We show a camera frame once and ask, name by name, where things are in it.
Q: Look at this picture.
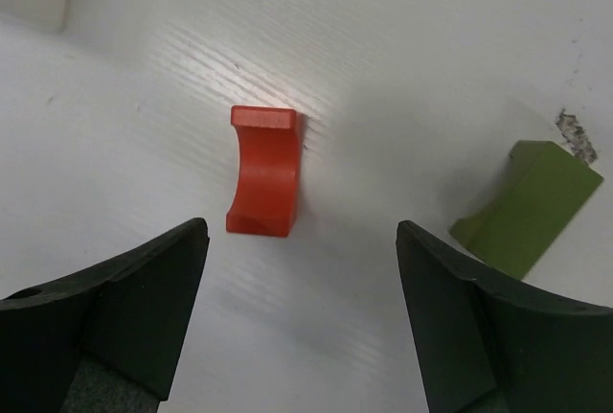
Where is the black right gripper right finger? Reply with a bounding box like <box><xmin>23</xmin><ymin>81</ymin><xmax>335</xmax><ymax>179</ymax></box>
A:
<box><xmin>396</xmin><ymin>220</ymin><xmax>612</xmax><ymax>412</ymax></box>

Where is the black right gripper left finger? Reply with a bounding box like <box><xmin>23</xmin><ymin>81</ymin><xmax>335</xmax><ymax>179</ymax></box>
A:
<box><xmin>1</xmin><ymin>218</ymin><xmax>210</xmax><ymax>412</ymax></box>

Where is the green arch wood block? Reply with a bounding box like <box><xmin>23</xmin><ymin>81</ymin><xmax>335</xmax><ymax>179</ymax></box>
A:
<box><xmin>449</xmin><ymin>140</ymin><xmax>604</xmax><ymax>280</ymax></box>

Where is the red wood block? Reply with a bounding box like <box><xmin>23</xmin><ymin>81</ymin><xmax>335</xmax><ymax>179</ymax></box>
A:
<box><xmin>226</xmin><ymin>105</ymin><xmax>303</xmax><ymax>238</ymax></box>

